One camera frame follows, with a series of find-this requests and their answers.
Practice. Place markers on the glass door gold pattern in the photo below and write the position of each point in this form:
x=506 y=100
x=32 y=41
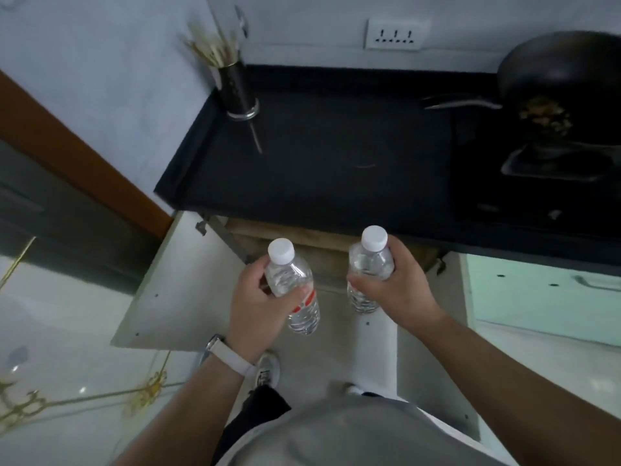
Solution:
x=145 y=389

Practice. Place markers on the black wok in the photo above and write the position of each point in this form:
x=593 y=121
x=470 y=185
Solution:
x=558 y=72

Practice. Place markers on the white smartwatch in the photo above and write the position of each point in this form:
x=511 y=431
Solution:
x=233 y=356

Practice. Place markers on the white left sneaker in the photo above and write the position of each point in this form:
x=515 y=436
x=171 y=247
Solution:
x=267 y=371

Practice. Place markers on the light grey t-shirt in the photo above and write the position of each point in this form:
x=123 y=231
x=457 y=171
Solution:
x=349 y=431

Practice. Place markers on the white right sneaker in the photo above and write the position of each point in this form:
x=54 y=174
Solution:
x=354 y=389

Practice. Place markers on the person's left hand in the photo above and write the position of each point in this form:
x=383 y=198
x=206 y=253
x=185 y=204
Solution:
x=257 y=325

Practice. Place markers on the black trousers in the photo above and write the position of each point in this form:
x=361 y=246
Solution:
x=257 y=412

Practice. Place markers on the person's left forearm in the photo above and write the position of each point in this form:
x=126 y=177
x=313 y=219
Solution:
x=184 y=422

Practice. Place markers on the brown food scraps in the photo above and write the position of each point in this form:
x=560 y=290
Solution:
x=543 y=116

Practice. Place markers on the person's right hand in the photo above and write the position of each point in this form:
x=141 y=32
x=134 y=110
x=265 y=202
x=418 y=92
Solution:
x=407 y=300

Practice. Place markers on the person's right forearm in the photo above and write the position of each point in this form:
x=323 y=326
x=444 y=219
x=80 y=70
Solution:
x=524 y=397

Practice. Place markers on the brown wooden door frame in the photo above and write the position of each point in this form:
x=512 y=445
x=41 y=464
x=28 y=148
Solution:
x=73 y=150

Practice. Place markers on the black glass gas hob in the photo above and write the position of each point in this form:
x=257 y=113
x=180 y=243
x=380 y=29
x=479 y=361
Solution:
x=485 y=189

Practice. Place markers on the white sneaker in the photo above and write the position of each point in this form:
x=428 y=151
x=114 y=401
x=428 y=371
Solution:
x=267 y=371
x=354 y=389

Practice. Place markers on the red-label water bottle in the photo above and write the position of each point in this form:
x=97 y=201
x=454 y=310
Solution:
x=289 y=274
x=371 y=262

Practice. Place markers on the bundle of wooden chopsticks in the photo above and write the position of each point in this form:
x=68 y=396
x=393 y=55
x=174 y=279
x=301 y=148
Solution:
x=218 y=53

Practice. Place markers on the metal spoon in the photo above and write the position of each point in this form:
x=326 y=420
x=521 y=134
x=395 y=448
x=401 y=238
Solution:
x=241 y=24

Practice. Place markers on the white triple wall socket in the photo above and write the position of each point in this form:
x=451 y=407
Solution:
x=398 y=33

